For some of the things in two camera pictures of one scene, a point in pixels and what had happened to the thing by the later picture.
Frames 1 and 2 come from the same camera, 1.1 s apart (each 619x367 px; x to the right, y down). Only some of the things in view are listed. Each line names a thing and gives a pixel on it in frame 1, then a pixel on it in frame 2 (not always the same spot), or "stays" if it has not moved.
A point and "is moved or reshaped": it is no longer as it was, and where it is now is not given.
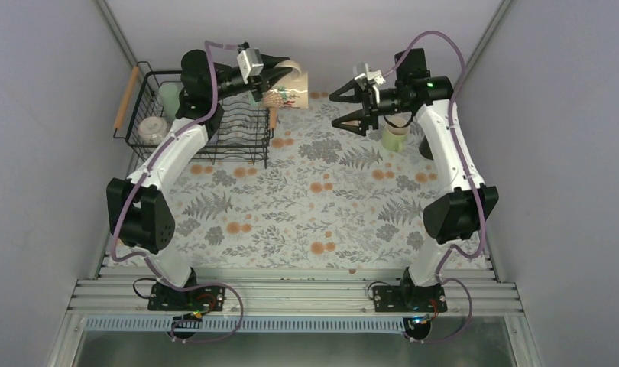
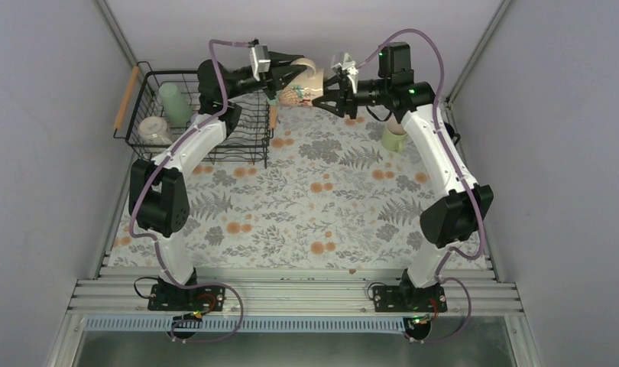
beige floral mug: (293, 89) is moved or reshaped
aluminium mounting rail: (295, 291) stays
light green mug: (394, 139) stays
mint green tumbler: (169, 94) stays
